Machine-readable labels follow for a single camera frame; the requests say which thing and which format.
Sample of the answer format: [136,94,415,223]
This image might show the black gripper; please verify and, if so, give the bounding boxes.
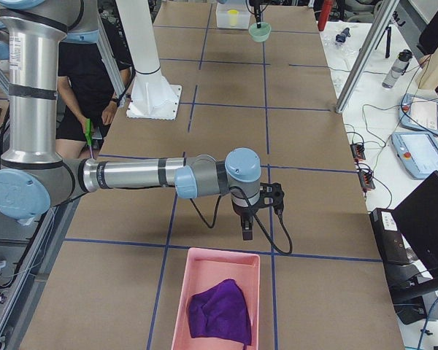
[232,201,262,240]
[248,0,264,28]

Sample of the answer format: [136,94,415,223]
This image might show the yellow plastic cup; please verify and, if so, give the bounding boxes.
[227,9,239,27]

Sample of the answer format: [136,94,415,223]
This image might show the light green bowl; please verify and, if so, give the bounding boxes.
[248,22,272,42]

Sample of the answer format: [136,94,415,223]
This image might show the purple cloth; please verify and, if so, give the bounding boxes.
[188,279,252,347]

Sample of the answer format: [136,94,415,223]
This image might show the black box device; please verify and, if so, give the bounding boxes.
[369,208,418,266]

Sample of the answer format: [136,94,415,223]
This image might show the clear plastic bin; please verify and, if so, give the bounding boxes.
[216,0,250,29]

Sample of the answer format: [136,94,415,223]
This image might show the pink plastic bin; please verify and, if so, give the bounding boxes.
[172,248,261,349]

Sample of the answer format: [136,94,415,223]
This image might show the red cylinder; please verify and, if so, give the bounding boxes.
[318,0,334,31]

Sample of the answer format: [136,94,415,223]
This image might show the clear water bottle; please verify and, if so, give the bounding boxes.
[382,49,412,89]

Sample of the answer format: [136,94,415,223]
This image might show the black monitor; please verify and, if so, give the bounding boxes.
[392,171,438,277]

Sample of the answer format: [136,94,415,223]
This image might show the near teach pendant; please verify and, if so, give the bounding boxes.
[391,131,438,179]

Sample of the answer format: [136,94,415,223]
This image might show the teach pendant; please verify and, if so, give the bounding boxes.
[391,131,438,179]
[399,93,438,136]

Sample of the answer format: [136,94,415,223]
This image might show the far teach pendant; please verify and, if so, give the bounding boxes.
[399,93,438,136]

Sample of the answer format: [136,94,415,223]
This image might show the seated person in black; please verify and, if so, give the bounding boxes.
[55,42,118,158]

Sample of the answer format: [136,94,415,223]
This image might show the aluminium frame post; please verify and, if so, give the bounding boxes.
[335,0,399,114]

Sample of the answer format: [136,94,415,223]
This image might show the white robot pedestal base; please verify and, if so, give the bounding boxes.
[116,0,182,120]

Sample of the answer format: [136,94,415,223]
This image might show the green handled tool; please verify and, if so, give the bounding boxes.
[84,118,94,159]

